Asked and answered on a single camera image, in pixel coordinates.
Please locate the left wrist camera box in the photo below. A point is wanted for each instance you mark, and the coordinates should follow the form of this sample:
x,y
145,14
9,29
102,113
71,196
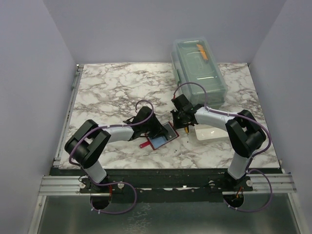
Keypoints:
x,y
143,114

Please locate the aluminium mounting rail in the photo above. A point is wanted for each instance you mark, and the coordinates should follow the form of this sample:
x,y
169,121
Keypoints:
x,y
251,184

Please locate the red leather card holder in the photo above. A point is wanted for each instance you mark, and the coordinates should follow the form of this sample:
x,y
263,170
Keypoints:
x,y
155,143

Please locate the clear plastic storage box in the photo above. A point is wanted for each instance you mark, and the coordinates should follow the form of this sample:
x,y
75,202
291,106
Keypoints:
x,y
200,77

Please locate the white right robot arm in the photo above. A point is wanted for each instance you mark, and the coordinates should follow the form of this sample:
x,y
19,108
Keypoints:
x,y
245,133

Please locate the orange tool inside box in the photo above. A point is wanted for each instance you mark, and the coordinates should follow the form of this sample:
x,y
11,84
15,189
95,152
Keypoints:
x,y
202,51

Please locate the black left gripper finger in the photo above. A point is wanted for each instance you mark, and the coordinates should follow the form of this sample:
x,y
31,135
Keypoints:
x,y
160,128
153,135

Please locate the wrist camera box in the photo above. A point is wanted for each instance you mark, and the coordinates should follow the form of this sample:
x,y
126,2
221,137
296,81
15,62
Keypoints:
x,y
143,114
181,103

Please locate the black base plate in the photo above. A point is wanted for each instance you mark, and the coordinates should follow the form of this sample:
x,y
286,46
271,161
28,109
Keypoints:
x,y
131,194

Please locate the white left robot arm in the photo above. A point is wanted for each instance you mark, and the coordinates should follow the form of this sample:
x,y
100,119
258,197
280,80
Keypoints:
x,y
88,142

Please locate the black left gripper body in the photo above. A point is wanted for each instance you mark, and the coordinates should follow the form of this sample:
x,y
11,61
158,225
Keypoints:
x,y
150,128

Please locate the white plastic tray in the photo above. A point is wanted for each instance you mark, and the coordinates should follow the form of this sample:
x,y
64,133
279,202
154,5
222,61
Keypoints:
x,y
206,132

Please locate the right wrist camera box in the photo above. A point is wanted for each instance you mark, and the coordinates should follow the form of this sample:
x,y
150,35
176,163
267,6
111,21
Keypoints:
x,y
181,103

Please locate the dark grey credit card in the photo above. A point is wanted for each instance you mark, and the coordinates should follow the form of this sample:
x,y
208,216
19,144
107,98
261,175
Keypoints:
x,y
172,134

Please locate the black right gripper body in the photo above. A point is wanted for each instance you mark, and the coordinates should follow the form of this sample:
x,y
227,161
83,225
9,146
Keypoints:
x,y
181,114

